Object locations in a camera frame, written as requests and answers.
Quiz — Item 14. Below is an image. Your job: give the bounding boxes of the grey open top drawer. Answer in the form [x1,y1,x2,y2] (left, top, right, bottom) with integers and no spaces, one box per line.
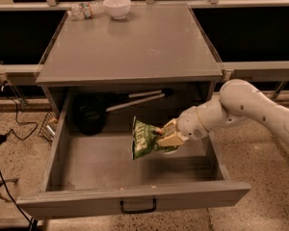
[17,85,250,219]

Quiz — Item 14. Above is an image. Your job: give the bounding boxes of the black wire basket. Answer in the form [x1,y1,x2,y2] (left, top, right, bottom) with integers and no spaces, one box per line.
[39,112,58,143]

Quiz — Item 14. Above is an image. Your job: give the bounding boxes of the black drawer handle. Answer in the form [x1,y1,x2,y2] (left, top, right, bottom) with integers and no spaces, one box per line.
[119,198,157,215]

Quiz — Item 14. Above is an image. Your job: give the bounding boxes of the clear plastic water bottle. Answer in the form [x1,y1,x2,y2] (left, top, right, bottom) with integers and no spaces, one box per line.
[67,0,105,20]

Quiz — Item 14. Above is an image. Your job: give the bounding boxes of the metal railing bar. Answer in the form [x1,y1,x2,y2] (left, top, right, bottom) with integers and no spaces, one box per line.
[0,64,42,86]

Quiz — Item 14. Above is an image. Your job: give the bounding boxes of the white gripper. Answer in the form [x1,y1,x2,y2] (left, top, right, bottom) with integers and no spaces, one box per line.
[157,105,216,147]

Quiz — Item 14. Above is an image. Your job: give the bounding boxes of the white ceramic bowl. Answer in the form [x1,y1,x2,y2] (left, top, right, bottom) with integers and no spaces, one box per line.
[103,0,131,19]

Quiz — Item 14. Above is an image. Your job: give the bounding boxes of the black power cable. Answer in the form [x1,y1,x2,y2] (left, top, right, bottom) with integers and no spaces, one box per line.
[0,80,39,231]

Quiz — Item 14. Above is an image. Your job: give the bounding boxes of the grey cabinet with top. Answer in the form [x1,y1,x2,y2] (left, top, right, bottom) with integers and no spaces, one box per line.
[35,3,223,117]

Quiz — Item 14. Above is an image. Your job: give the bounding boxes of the green jalapeno chip bag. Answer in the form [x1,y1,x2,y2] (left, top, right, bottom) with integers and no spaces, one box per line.
[131,117,178,160]

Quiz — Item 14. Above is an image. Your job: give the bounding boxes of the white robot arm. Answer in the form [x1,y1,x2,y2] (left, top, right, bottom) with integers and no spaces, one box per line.
[157,79,289,147]

